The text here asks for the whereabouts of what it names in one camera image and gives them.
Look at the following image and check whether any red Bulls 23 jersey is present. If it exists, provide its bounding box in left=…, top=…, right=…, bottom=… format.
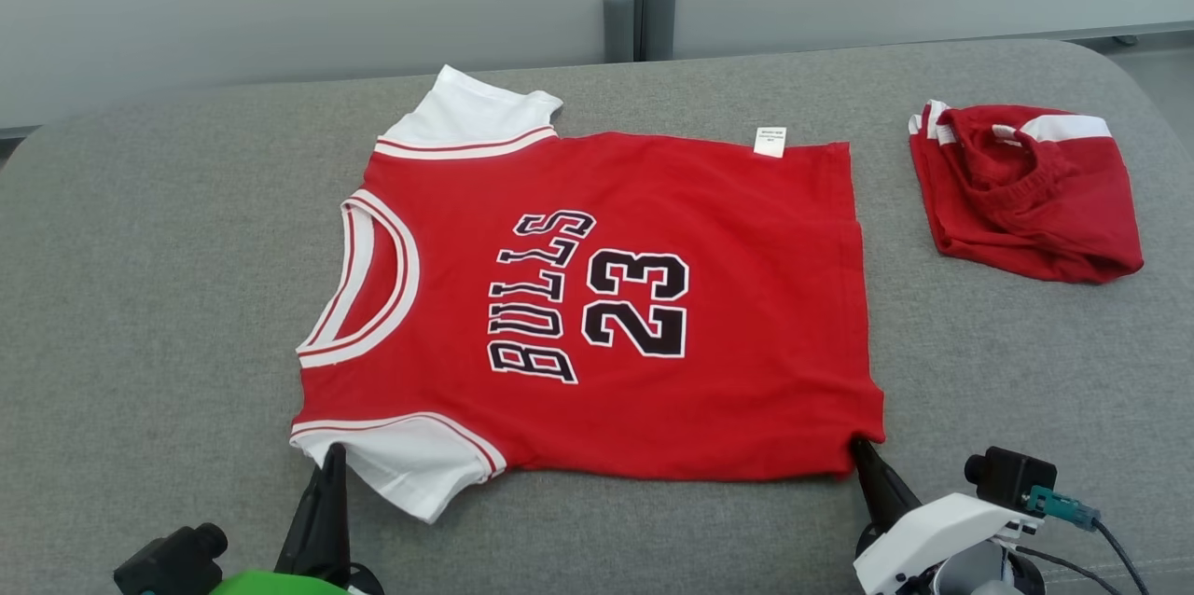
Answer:
left=289, top=65, right=885, bottom=524

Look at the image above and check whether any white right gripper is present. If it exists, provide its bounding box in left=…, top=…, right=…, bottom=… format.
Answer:
left=851, top=436, right=1028, bottom=595

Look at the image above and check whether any short grey round-top post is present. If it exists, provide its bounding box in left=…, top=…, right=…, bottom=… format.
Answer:
left=603, top=0, right=636, bottom=63

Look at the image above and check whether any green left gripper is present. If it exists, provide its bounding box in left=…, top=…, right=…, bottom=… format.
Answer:
left=211, top=442, right=385, bottom=595

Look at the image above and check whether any grey partition floor rail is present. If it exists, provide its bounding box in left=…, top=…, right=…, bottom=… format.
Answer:
left=1063, top=21, right=1194, bottom=48

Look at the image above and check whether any grey fabric sofa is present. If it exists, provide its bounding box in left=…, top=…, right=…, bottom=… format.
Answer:
left=0, top=39, right=1194, bottom=595

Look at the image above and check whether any tall grey round-top post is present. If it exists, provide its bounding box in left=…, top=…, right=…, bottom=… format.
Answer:
left=643, top=0, right=677, bottom=61

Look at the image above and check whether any red shorts white stripe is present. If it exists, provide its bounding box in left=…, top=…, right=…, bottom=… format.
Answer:
left=909, top=100, right=1145, bottom=284

